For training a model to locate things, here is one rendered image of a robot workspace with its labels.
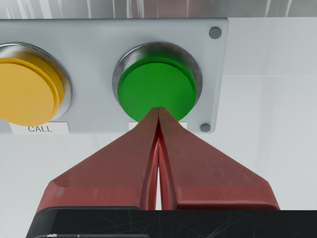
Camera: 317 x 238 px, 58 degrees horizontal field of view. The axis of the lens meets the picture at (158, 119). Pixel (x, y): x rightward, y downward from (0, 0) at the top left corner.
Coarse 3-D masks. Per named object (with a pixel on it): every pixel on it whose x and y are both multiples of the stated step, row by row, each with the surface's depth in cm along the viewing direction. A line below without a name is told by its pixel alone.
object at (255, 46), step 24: (240, 24) 23; (264, 24) 23; (288, 24) 23; (312, 24) 23; (240, 48) 24; (264, 48) 24; (288, 48) 24; (312, 48) 24; (240, 72) 26; (264, 72) 26; (288, 72) 26; (312, 72) 26
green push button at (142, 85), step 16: (128, 64) 14; (144, 64) 13; (160, 64) 13; (176, 64) 14; (128, 80) 14; (144, 80) 14; (160, 80) 14; (176, 80) 14; (192, 80) 14; (128, 96) 14; (144, 96) 14; (160, 96) 14; (176, 96) 14; (192, 96) 14; (128, 112) 15; (144, 112) 15; (176, 112) 15
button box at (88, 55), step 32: (0, 32) 14; (32, 32) 14; (64, 32) 14; (96, 32) 14; (128, 32) 14; (160, 32) 14; (192, 32) 14; (224, 32) 14; (64, 64) 15; (96, 64) 15; (192, 64) 14; (64, 96) 16; (96, 96) 16; (0, 128) 17; (32, 128) 17; (64, 128) 17; (96, 128) 17; (128, 128) 17; (192, 128) 17
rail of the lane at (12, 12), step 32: (0, 0) 13; (32, 0) 13; (64, 0) 13; (96, 0) 13; (128, 0) 13; (160, 0) 13; (192, 0) 13; (224, 0) 13; (256, 0) 13; (288, 0) 13
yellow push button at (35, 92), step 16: (0, 64) 13; (16, 64) 13; (32, 64) 14; (0, 80) 14; (16, 80) 14; (32, 80) 14; (48, 80) 14; (0, 96) 14; (16, 96) 14; (32, 96) 14; (48, 96) 14; (0, 112) 15; (16, 112) 15; (32, 112) 15; (48, 112) 15
